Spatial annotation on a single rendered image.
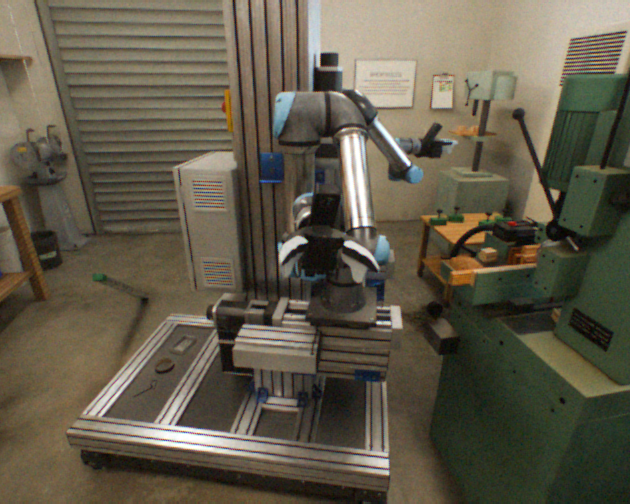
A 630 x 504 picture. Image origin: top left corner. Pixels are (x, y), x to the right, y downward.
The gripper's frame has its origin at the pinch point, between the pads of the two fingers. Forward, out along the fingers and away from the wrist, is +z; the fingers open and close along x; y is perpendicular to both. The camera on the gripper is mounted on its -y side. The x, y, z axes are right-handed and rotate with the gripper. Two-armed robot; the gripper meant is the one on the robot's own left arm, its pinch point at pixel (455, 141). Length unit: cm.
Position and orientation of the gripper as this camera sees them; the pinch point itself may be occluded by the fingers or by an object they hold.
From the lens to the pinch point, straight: 198.8
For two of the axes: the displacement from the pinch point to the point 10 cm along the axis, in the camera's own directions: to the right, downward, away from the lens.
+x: 2.8, 4.6, -8.4
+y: -0.5, 8.8, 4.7
